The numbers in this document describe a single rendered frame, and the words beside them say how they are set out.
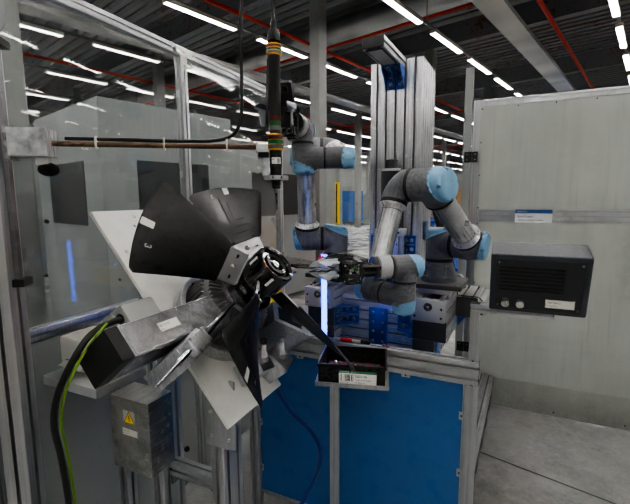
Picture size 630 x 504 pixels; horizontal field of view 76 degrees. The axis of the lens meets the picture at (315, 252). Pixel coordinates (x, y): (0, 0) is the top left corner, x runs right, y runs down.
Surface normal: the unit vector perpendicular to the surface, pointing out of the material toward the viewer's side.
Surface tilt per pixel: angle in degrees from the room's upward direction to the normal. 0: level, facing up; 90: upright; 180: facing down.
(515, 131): 90
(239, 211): 42
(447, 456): 90
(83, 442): 90
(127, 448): 90
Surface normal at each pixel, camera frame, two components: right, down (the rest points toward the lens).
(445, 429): -0.42, 0.12
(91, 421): 0.91, 0.05
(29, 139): 0.18, 0.13
